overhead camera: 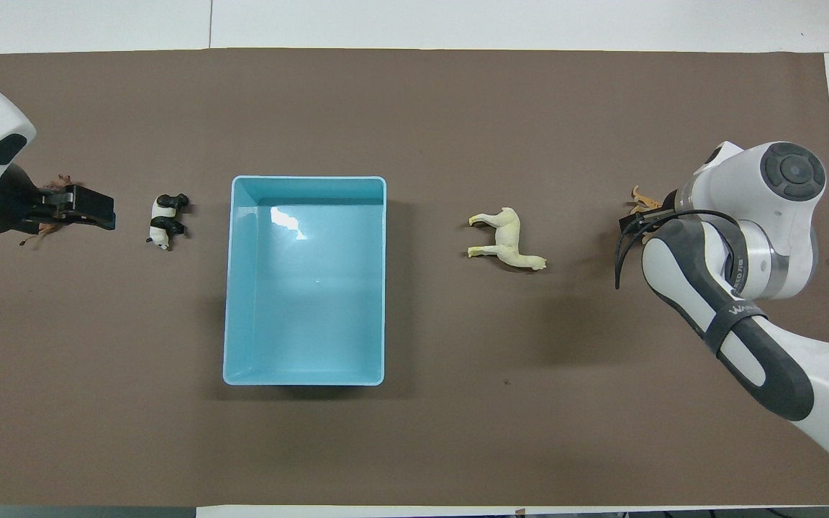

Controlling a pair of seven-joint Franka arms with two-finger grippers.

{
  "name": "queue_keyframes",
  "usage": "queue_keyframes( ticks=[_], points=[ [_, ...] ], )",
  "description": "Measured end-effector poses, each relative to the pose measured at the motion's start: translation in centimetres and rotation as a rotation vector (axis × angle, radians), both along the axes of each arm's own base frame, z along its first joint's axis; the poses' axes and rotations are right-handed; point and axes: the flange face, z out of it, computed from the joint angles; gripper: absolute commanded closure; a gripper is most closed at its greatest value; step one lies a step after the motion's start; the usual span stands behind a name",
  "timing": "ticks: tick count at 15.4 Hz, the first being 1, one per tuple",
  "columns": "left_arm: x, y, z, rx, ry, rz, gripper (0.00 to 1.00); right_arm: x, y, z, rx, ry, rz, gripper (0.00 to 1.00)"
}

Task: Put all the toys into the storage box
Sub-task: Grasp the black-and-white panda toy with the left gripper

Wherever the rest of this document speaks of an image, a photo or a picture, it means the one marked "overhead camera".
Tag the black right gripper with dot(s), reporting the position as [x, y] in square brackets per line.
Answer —
[668, 200]

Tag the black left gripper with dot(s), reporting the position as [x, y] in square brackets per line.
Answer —
[4, 208]

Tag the orange tiger toy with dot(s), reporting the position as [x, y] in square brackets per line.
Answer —
[645, 196]

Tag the brown lion toy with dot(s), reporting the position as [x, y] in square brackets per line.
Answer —
[63, 180]

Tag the black white panda toy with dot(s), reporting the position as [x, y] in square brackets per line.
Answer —
[164, 224]

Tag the cream horse toy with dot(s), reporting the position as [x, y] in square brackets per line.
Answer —
[508, 241]

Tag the light blue plastic storage box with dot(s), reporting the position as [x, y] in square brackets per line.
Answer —
[306, 302]

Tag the brown table mat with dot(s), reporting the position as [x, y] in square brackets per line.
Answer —
[458, 115]

